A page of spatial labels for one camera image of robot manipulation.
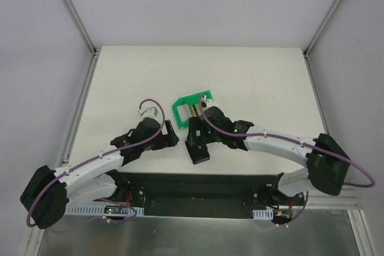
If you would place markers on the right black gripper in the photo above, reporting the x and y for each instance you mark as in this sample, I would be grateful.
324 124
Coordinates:
196 135

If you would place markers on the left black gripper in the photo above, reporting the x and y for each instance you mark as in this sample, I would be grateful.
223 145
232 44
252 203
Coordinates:
167 134

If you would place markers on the black leather card holder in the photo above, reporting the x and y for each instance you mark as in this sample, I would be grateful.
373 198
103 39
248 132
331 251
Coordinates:
197 153

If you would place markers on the green plastic bin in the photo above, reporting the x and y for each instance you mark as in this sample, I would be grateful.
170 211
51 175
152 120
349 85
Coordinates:
180 107

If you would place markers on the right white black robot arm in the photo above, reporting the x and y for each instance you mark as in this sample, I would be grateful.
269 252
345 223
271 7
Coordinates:
324 164

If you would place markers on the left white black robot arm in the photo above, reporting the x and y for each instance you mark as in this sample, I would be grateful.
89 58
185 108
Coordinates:
50 192

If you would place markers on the gold credit card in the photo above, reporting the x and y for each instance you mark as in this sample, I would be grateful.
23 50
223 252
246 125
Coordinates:
195 110

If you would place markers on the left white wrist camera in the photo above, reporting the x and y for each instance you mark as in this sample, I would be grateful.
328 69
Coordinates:
150 112

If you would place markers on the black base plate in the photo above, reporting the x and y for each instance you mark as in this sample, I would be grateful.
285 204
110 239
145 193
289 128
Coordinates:
199 195

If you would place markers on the left white cable duct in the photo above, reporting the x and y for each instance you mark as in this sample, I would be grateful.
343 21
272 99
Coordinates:
104 210

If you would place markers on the white cable duct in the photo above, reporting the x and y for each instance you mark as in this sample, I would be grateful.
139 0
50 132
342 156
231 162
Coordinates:
104 210
267 214

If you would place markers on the right white cable duct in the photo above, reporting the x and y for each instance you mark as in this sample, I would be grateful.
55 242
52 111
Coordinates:
267 214

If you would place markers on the aluminium frame rail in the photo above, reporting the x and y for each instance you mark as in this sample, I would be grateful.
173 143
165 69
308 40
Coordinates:
348 199

